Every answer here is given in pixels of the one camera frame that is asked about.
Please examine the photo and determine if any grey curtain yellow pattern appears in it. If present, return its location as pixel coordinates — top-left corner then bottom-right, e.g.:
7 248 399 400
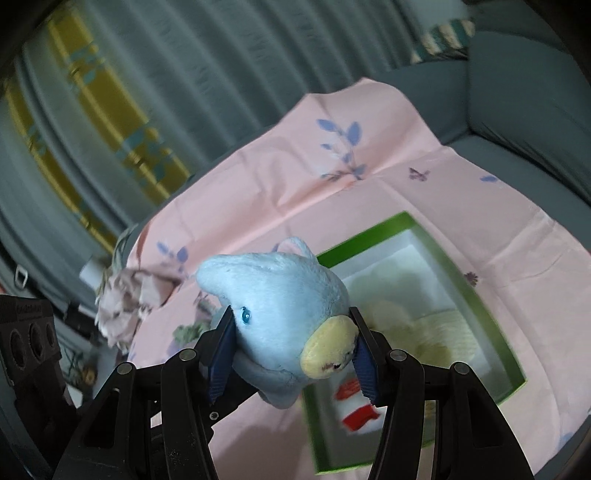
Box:
0 0 416 259

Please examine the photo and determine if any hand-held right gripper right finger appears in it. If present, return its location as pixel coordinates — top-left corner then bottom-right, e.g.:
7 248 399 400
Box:
349 306 536 480

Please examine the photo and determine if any grey sofa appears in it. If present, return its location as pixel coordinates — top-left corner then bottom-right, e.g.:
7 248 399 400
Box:
379 0 591 204

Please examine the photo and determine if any yellow white knitted cloth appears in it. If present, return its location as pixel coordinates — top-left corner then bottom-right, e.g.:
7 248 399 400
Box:
365 295 485 370

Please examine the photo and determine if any pink floral bed sheet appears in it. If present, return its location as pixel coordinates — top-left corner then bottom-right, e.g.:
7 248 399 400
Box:
124 78 591 480

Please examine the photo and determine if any green box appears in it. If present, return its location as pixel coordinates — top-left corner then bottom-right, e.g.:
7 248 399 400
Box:
300 211 528 476

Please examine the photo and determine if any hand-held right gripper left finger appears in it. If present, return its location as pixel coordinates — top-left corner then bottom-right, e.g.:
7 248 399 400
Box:
53 307 259 480

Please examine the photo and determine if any patterned cushion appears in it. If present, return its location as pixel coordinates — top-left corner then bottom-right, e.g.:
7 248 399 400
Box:
410 17 476 65

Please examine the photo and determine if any crumpled grey pink cloth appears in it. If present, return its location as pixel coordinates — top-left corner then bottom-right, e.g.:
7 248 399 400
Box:
95 265 185 352

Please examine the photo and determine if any red white knitted sock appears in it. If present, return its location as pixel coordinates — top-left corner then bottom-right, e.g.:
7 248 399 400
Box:
335 376 384 435

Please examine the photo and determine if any blue plush toy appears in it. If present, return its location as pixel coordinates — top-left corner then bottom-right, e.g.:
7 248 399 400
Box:
196 237 358 409

